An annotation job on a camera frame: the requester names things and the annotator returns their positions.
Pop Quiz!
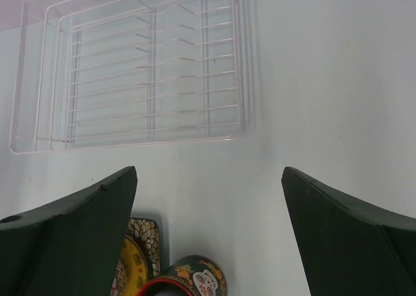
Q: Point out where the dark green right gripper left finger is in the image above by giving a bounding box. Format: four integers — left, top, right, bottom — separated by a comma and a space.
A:
1, 166, 137, 295

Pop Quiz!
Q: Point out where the yellow round patterned plate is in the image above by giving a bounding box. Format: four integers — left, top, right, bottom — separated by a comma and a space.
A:
110, 235, 150, 296

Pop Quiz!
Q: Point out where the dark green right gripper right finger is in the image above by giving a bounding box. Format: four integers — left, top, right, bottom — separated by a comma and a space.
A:
281, 167, 415, 295

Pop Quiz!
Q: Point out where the black square floral plate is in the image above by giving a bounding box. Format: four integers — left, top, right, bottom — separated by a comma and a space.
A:
127, 217, 161, 278

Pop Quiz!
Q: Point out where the white wire dish rack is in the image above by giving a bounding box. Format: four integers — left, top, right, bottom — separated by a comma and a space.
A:
9, 0, 252, 154

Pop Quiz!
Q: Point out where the dark green red-rimmed mug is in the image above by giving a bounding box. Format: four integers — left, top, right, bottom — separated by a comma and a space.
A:
136, 254, 228, 295

